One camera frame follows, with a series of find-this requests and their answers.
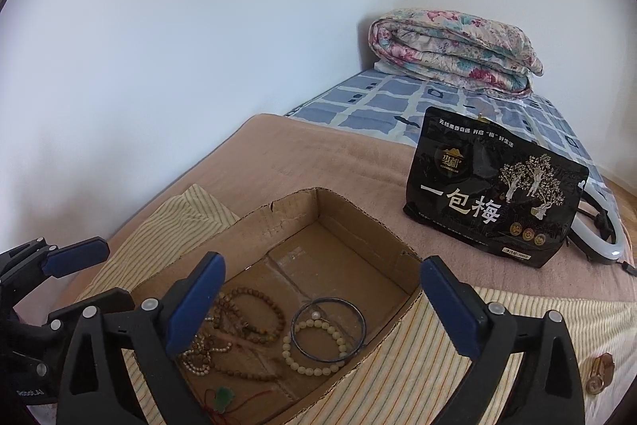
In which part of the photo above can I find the striped yellow towel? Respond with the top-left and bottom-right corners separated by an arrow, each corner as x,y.
73,183 -> 637,425

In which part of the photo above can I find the brown blanket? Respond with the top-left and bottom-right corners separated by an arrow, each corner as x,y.
29,113 -> 637,321

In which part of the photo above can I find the blue checkered mattress sheet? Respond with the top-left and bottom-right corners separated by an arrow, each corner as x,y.
283,68 -> 606,192

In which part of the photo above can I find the dark blue bangle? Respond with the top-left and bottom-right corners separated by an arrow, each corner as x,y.
288,297 -> 367,364

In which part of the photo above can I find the white ring light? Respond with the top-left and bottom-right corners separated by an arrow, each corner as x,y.
568,181 -> 626,264

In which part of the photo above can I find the green pendant red cord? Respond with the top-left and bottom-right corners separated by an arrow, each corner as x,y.
203,384 -> 265,425

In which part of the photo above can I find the folded floral quilt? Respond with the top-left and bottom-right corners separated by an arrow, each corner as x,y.
367,9 -> 544,97

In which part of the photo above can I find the brown wooden bead necklace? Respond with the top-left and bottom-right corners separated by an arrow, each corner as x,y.
198,286 -> 289,383

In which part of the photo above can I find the small pearl bracelet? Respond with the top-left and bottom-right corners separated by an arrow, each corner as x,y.
179,331 -> 233,376

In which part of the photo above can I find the open cardboard box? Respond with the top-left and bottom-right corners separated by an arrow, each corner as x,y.
119,185 -> 426,425

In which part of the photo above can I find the cream bead bracelet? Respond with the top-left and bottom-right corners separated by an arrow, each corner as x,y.
281,318 -> 350,377

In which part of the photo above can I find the black snack bag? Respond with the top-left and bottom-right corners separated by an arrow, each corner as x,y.
404,107 -> 588,268

